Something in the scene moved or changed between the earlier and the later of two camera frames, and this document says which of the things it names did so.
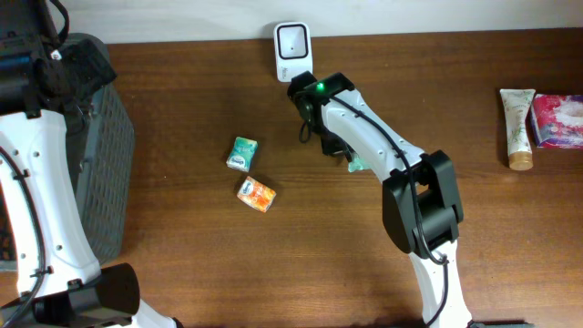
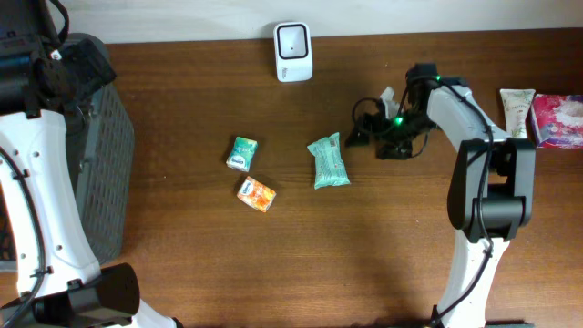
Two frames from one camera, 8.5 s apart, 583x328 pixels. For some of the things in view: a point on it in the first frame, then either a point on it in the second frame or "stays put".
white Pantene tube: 516,103 stays put
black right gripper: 331,145 to 382,128
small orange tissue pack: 256,194 stays put
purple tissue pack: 557,121 stays put
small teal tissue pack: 242,154 stays put
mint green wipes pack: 357,164 to 330,166
